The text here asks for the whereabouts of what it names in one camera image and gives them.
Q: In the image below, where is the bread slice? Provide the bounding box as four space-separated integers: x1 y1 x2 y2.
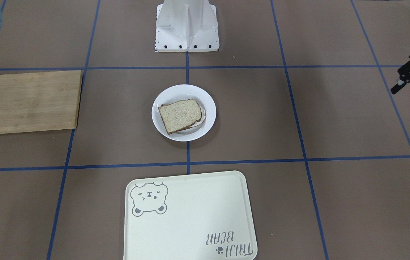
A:
158 99 201 135
176 107 206 134

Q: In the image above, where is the white round plate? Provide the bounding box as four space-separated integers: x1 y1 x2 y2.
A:
151 84 217 142

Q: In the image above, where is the wooden cutting board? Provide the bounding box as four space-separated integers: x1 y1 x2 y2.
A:
0 70 83 134

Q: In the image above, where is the cream bear serving tray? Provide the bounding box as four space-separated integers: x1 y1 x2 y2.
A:
123 170 258 260

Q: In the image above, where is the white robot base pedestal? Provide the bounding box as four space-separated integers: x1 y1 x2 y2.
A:
154 0 220 52

